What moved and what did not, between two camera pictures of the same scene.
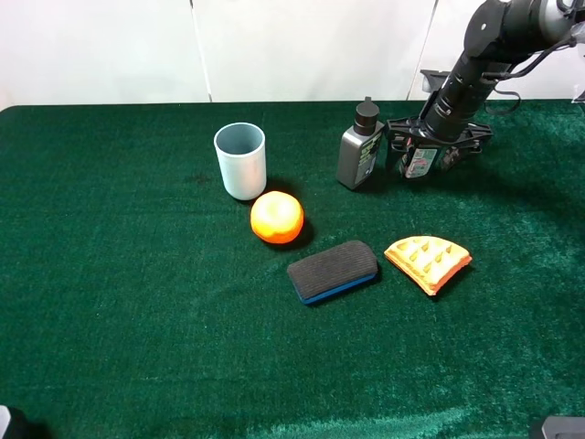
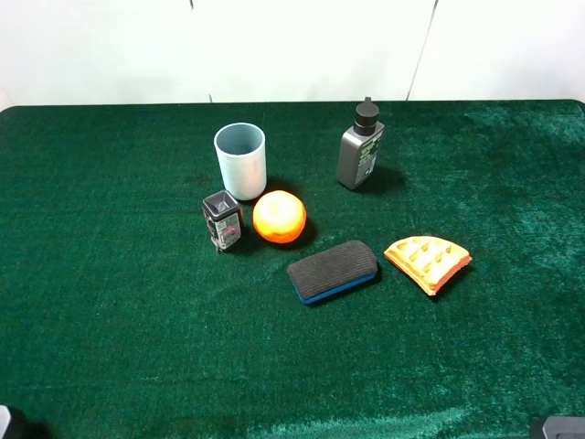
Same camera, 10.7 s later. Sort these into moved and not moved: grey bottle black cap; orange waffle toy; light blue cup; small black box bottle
Moved: small black box bottle
Not moved: light blue cup; orange waffle toy; grey bottle black cap
